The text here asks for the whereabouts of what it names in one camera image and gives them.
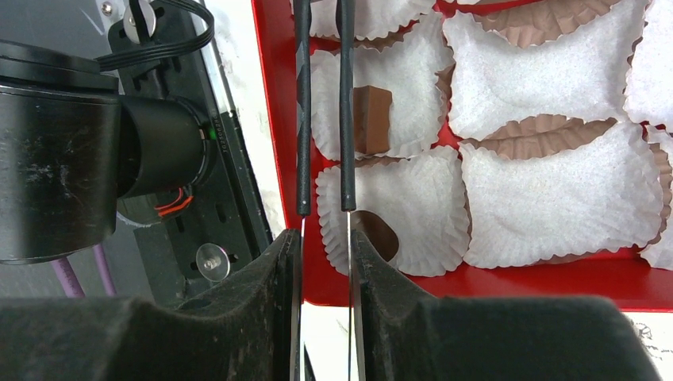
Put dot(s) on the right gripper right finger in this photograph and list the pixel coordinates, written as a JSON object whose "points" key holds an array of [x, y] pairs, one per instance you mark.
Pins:
{"points": [[403, 332]]}

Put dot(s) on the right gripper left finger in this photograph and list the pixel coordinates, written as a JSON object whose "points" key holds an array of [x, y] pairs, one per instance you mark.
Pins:
{"points": [[237, 330]]}

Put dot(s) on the dark oval chocolate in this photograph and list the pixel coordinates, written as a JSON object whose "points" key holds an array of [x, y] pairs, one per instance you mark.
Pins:
{"points": [[378, 232]]}

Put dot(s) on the brown square chocolate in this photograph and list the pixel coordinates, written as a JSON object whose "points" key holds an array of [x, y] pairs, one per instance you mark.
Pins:
{"points": [[371, 112]]}

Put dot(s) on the black tweezers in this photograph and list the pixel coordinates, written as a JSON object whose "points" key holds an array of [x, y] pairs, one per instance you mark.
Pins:
{"points": [[345, 17]]}

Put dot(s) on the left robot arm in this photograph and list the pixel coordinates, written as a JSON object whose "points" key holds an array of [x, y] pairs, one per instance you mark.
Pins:
{"points": [[71, 146]]}

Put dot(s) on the red chocolate box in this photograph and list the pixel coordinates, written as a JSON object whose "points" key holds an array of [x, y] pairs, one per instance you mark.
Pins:
{"points": [[622, 276]]}

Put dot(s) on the white paper cup liner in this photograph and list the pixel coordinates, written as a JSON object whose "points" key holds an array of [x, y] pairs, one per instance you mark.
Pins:
{"points": [[423, 201]]}

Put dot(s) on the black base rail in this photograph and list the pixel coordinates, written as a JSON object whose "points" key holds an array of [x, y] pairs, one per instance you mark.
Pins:
{"points": [[182, 60]]}

